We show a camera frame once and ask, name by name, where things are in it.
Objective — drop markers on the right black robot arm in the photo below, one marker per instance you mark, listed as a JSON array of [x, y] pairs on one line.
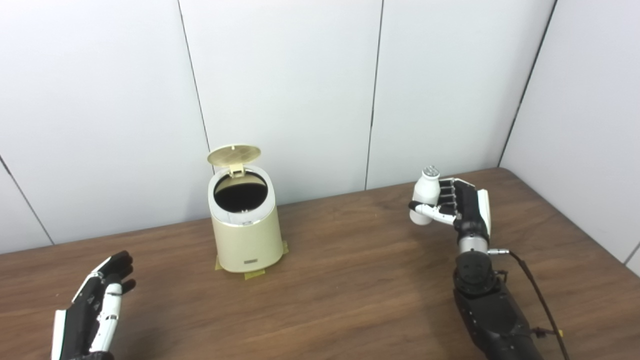
[[490, 310]]

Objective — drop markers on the yellow tape piece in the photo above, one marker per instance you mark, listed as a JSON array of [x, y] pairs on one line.
[[218, 263], [254, 275]]

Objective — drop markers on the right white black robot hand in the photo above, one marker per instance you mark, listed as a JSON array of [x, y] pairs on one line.
[[467, 210]]

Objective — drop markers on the cream round bin lid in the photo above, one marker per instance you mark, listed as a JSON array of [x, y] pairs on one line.
[[234, 154]]

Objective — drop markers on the cream-colored cylindrical bin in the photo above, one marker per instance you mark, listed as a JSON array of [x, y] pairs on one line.
[[245, 245]]

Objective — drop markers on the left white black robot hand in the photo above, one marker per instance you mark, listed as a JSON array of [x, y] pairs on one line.
[[77, 325]]

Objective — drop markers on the small white plastic bottle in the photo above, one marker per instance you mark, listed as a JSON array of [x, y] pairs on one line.
[[425, 192]]

